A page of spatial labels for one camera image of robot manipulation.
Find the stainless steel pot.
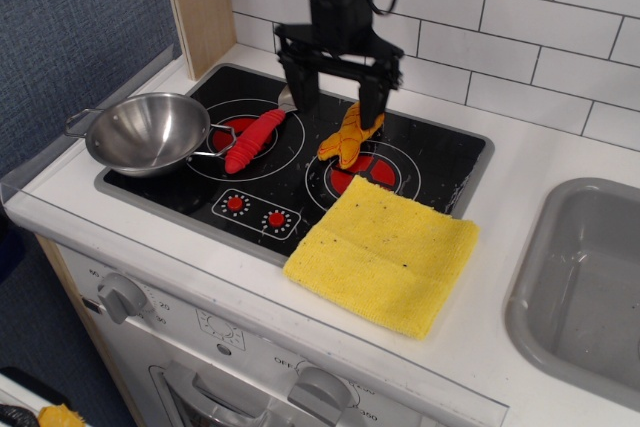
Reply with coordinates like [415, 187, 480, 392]
[64, 92, 237, 178]

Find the wooden side panel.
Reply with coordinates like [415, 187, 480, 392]
[170, 0, 237, 80]

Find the white toy oven front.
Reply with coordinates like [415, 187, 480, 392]
[60, 248, 507, 426]

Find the black toy stove top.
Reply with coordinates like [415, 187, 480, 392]
[96, 64, 494, 264]

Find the yellow knitted cloth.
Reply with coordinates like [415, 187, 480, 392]
[284, 177, 480, 340]

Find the grey plastic sink basin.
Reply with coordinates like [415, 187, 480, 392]
[505, 178, 639, 410]

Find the red handled metal spoon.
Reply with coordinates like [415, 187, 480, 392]
[224, 84, 304, 175]

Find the grey left oven knob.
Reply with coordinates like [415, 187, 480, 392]
[98, 273, 147, 325]

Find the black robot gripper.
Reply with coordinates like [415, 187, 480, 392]
[275, 0, 404, 130]

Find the grey oven knob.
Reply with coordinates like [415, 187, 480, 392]
[98, 273, 147, 325]
[287, 367, 353, 426]

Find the grey right oven knob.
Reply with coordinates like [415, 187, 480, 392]
[287, 367, 353, 426]

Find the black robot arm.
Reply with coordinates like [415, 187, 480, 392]
[275, 0, 404, 129]

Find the orange plush item bottom left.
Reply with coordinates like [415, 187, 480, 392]
[37, 404, 87, 427]

